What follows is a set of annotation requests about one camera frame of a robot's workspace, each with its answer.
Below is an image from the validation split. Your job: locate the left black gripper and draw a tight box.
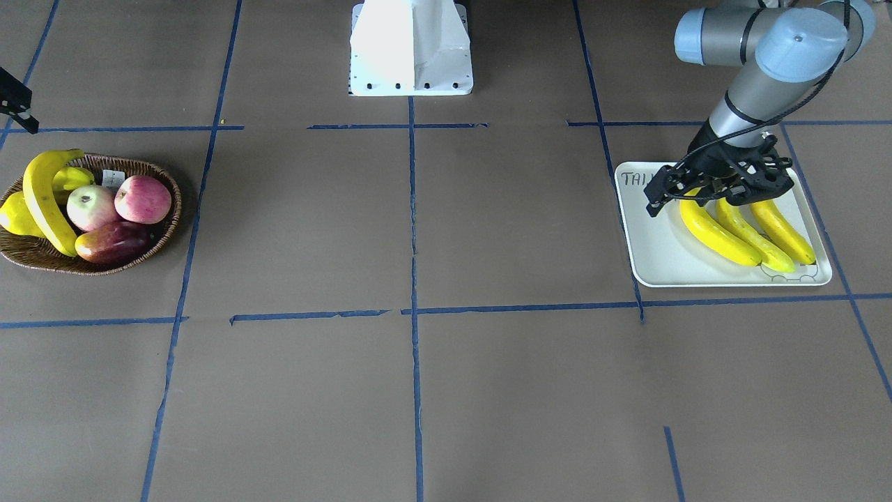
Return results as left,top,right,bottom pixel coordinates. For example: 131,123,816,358
643,128,794,218

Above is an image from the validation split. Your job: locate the yellow banana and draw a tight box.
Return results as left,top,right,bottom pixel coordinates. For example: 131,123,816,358
749,200,817,266
22,149,85,257
679,199,762,267
716,199,797,273

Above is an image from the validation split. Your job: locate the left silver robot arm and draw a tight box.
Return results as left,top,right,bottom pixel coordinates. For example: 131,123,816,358
644,1,877,217

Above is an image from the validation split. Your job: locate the woven wicker basket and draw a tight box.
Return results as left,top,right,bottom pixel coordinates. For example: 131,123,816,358
2,149,184,276

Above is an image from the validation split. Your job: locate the white bear-print tray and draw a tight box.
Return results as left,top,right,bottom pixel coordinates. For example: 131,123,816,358
615,162,833,288

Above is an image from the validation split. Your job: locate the yellow star fruit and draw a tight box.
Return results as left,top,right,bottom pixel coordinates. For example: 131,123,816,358
52,166,95,192

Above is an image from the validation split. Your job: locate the yellow lemon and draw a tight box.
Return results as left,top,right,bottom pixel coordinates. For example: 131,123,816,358
1,191,45,238

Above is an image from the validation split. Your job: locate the white paper label tag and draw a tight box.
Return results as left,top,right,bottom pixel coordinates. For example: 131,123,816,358
101,169,128,192

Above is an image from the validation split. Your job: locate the pink peach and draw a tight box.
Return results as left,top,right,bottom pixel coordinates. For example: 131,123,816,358
65,185,123,233

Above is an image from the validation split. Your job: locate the red apple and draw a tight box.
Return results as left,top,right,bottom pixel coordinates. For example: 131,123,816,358
114,175,173,225

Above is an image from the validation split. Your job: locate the dark purple fruit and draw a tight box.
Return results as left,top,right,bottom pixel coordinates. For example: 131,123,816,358
75,220,154,266

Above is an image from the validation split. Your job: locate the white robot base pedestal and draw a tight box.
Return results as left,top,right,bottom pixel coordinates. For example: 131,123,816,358
348,1,475,96

